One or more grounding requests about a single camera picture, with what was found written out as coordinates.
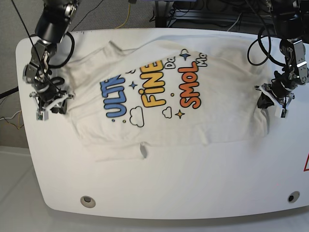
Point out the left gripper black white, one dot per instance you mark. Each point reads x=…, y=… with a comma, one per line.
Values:
x=274, y=94

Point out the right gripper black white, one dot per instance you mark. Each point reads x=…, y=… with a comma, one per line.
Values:
x=50, y=99

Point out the white printed T-shirt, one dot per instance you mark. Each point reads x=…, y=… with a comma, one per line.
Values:
x=192, y=91

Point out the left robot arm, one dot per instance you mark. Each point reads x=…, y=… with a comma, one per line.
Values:
x=290, y=22

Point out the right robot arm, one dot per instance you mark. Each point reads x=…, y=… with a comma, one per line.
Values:
x=51, y=28

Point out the red triangle sticker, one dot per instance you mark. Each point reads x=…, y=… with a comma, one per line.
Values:
x=306, y=167

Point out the left table grommet hole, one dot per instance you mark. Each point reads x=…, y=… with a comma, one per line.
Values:
x=87, y=202

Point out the table grommet hole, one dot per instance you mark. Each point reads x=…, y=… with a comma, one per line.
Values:
x=87, y=202
x=293, y=197

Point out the right table grommet hole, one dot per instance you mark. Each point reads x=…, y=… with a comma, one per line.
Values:
x=293, y=197

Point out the black table leg stand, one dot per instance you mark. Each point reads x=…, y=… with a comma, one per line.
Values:
x=162, y=12

